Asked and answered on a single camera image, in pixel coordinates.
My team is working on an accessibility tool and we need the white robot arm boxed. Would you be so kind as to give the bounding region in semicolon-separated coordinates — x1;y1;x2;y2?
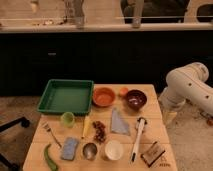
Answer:
158;62;213;125

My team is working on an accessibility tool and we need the green cup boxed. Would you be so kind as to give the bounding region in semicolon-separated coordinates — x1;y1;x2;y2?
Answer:
60;112;75;128

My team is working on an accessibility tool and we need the green chili pepper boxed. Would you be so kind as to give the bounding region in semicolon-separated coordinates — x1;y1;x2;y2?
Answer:
43;144;58;171

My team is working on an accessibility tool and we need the metal fork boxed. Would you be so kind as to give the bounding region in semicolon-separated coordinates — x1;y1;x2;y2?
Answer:
42;123;62;148

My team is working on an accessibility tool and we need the small metal cup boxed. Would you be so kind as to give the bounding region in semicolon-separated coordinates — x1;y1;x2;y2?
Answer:
83;143;98;160

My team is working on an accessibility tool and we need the green plastic tray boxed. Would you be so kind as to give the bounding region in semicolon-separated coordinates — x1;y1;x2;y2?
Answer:
37;79;94;116

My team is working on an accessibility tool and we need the black office chair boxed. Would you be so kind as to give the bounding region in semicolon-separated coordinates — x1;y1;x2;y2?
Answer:
0;116;31;171

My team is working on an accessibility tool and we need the blue sponge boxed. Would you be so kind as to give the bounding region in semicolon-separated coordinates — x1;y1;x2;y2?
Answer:
61;137;79;161

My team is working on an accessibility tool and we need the brown wooden box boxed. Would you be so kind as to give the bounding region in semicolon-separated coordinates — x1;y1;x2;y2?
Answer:
141;141;165;167

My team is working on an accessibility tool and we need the purple bowl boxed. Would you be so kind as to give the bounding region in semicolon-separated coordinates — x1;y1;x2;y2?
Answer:
125;90;147;111

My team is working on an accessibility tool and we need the bunch of red grapes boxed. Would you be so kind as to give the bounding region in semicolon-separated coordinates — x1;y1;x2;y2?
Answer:
93;121;106;144

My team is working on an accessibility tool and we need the grey blue cloth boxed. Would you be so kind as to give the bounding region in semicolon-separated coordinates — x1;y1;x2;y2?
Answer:
111;108;130;135

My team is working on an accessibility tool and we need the orange bowl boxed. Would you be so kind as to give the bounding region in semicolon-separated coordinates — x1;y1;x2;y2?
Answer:
92;87;115;107

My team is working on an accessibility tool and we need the small orange fruit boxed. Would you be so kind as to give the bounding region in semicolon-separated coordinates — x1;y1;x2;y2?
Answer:
119;87;128;97

